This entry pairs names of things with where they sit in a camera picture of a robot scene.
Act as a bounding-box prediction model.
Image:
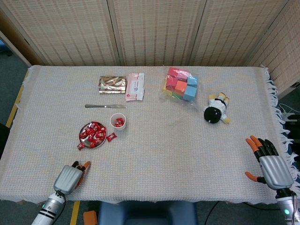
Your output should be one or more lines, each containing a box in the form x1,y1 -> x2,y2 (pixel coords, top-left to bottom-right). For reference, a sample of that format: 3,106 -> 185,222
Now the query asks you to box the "beige woven tablecloth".
0,65 -> 300,204

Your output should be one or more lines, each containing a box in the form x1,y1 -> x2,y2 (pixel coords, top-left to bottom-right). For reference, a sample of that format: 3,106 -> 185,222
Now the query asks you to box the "clear plastic bag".
159,66 -> 203,110

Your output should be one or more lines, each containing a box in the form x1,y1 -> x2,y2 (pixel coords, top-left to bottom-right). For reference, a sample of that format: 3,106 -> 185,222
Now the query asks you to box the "black floor cable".
204,201 -> 221,225

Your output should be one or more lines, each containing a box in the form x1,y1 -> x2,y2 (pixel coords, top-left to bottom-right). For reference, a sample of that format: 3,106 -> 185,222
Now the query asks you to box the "light blue foam cube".
187,76 -> 199,88
182,85 -> 197,102

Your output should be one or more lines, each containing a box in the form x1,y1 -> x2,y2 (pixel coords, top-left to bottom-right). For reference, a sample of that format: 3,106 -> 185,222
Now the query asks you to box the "orange floor block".
83,210 -> 98,225

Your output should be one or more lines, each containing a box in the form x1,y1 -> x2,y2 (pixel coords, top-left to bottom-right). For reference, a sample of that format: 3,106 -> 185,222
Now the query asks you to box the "beige folding screen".
0,0 -> 300,94

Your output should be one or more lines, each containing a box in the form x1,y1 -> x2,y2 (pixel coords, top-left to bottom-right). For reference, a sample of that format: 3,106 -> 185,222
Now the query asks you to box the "red foam cube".
167,67 -> 186,77
165,76 -> 179,91

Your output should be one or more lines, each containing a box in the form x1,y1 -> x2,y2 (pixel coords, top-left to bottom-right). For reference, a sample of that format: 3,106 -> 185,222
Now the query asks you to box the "silver table knife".
84,104 -> 128,109

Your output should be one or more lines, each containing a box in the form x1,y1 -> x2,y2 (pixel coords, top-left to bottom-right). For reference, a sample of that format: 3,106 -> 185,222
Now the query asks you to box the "black haired plush doll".
202,92 -> 232,124

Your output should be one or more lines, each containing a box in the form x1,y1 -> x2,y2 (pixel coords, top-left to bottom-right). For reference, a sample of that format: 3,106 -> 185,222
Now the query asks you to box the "gold foil snack packet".
97,75 -> 128,95

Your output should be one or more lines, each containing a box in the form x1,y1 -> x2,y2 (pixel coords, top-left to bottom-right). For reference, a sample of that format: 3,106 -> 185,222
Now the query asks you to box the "white paper cup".
110,112 -> 127,131

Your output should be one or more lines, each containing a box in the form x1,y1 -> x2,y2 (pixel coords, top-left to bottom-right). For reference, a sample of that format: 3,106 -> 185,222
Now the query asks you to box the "pink foam cube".
177,71 -> 193,83

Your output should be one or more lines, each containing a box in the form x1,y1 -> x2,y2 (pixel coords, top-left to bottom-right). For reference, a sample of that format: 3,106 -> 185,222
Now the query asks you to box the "orange foam cube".
174,80 -> 188,96

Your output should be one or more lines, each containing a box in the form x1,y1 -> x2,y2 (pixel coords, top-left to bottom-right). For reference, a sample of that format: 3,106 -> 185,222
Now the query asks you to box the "blue padded seat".
97,201 -> 198,225

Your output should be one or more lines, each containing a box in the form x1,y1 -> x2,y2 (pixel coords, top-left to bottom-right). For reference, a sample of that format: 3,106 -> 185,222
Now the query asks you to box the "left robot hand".
53,160 -> 91,195

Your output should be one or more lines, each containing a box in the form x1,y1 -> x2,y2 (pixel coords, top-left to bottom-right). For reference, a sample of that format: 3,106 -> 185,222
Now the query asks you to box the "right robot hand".
245,135 -> 295,190

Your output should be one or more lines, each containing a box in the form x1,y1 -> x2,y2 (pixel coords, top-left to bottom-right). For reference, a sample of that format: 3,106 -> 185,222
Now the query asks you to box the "pink wet wipes pack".
125,72 -> 145,102

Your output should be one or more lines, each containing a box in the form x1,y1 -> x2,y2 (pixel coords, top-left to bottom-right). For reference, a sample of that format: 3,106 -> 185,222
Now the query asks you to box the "metal dish of red candies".
78,121 -> 108,149

